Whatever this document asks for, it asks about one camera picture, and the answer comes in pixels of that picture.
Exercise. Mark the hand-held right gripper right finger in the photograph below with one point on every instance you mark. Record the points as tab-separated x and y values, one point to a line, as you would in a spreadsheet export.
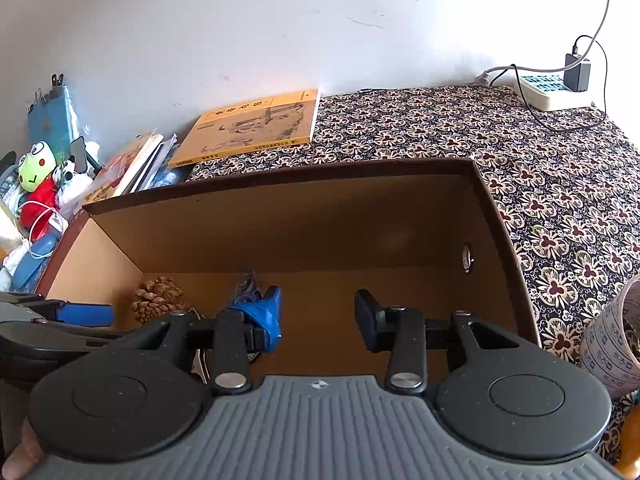
365	320

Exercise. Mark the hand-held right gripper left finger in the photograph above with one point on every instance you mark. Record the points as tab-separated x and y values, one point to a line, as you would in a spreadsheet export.
267	316

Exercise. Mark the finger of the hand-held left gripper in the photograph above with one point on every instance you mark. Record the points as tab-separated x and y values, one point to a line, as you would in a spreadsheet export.
82	314

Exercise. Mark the brown pine cone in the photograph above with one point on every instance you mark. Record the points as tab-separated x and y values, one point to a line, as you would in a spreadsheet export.
157	297

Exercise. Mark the silver metal clip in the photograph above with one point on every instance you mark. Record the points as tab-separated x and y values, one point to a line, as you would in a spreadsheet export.
201	365

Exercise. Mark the brown cardboard box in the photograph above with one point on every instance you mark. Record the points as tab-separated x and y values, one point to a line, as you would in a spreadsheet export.
300	230

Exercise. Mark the blue plastic case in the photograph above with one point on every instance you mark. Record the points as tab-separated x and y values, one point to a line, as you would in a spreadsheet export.
37	260

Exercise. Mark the panda plush toy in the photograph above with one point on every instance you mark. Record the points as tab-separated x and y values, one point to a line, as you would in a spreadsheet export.
67	172

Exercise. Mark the green frog plush toy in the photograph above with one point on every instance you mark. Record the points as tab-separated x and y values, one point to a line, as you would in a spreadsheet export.
35	172

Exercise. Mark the colourful picture book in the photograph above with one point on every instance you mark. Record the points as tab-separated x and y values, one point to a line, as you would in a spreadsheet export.
122	170

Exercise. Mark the grey keypad device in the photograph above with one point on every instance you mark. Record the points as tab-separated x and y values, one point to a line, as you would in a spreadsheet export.
7	180

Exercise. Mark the blue floral cloth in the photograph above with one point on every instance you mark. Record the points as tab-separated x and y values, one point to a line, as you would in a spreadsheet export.
172	176

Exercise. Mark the small black device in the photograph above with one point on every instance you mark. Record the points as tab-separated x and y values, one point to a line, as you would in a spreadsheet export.
77	149

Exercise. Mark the dark cover book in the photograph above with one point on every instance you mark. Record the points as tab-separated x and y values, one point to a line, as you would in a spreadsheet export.
157	165

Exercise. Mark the yellow book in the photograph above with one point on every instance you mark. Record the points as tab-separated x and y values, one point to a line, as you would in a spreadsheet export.
250	130

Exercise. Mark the black binder clip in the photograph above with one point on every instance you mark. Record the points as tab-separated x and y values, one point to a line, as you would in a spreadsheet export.
58	81
38	99

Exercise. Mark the printed tape roll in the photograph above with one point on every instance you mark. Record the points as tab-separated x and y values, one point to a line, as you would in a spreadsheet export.
607	350

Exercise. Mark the white power strip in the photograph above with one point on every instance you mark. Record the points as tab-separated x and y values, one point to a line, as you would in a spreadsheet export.
540	91

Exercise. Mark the brown gourd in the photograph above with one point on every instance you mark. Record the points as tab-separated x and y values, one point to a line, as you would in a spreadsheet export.
631	440

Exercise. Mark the black charger adapter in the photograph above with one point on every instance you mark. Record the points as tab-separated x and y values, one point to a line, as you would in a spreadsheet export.
577	72

